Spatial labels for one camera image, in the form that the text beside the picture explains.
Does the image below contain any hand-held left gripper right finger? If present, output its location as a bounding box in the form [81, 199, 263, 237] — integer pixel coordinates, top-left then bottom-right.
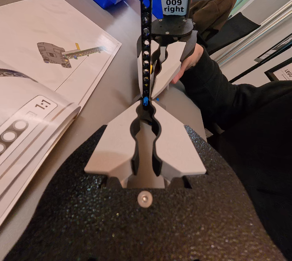
[150, 102, 208, 188]

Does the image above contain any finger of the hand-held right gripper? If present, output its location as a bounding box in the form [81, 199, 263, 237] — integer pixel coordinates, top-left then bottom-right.
[137, 48, 146, 97]
[151, 42, 190, 100]

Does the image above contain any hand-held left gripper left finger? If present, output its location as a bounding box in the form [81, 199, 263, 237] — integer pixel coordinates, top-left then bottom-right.
[83, 102, 143, 188]

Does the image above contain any black toy beam assembly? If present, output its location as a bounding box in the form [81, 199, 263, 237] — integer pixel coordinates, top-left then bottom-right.
[140, 0, 154, 127]

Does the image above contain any grey desk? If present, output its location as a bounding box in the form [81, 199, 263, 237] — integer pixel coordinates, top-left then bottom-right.
[0, 0, 207, 261]

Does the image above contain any person's right hand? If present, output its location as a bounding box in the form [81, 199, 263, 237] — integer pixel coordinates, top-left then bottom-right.
[171, 43, 204, 84]

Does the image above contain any black office chair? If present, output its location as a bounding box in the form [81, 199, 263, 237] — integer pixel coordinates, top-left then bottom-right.
[205, 12, 261, 55]

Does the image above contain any person in black sweatshirt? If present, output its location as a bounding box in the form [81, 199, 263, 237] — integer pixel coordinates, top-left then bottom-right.
[205, 81, 292, 261]

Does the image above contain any white instruction booklet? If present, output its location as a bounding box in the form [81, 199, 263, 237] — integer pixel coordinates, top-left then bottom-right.
[0, 0, 122, 227]

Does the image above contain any black framed sign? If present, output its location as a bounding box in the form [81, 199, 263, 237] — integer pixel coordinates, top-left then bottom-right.
[265, 63, 292, 82]

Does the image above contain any silver metal frame post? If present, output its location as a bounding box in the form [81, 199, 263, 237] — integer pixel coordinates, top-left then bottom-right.
[214, 0, 292, 65]

